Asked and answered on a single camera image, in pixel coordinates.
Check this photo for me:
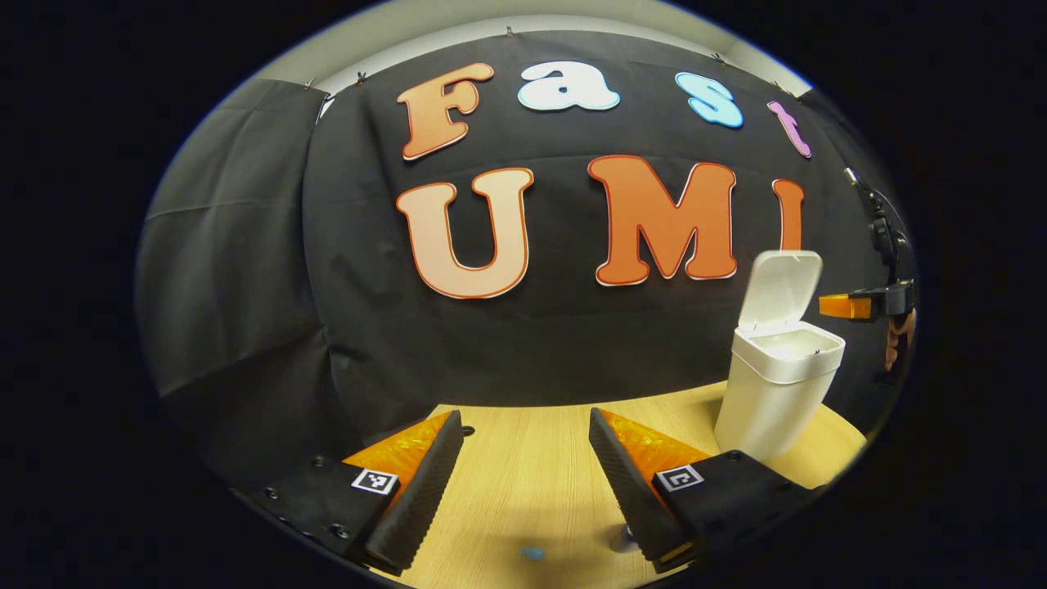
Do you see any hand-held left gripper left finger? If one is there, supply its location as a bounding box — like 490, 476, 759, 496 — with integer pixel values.
244, 411, 465, 578

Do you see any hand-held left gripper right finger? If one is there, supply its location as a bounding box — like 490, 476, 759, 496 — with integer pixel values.
589, 407, 832, 573

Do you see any white desktop garbage bin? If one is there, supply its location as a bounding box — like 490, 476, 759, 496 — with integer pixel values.
714, 250, 847, 461

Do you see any light wooden desktop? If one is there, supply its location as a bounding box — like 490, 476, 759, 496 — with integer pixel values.
344, 380, 868, 589

